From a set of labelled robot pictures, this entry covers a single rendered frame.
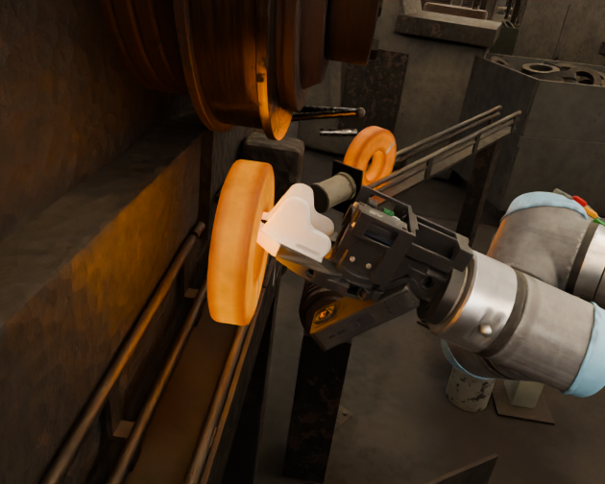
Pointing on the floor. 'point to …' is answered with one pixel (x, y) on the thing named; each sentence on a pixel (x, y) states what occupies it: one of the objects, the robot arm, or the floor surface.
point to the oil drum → (456, 11)
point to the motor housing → (315, 394)
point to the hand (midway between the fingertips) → (247, 224)
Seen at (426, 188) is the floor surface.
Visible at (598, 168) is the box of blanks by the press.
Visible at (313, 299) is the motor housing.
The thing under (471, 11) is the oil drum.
